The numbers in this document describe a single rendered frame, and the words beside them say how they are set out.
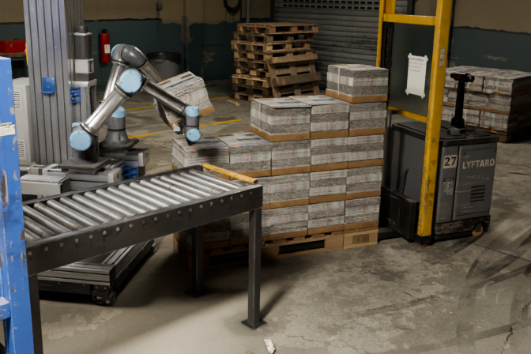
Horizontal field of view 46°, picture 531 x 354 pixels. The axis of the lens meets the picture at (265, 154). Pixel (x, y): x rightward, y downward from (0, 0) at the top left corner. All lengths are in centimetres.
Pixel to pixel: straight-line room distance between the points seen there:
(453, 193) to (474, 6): 613
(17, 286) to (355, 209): 274
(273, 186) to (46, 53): 164
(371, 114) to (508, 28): 615
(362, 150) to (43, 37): 221
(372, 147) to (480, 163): 87
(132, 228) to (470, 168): 281
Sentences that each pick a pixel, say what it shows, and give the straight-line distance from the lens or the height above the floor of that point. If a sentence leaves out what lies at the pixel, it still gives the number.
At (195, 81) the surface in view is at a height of 125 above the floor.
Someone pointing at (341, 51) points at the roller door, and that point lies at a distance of 1203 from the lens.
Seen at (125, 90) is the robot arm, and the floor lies 126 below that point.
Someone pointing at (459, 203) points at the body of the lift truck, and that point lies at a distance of 488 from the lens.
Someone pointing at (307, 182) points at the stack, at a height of 53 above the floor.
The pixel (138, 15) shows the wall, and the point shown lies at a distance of 1144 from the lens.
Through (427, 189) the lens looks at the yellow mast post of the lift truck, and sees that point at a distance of 460.
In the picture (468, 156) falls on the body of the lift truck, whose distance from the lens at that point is 481.
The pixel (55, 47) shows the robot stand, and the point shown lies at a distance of 384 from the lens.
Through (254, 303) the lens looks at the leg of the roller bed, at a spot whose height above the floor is 14.
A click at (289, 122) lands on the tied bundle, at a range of 413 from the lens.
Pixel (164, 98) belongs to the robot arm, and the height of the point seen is 119.
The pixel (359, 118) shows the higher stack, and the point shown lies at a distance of 437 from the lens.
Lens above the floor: 176
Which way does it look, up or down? 14 degrees down
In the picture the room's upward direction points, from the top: 1 degrees clockwise
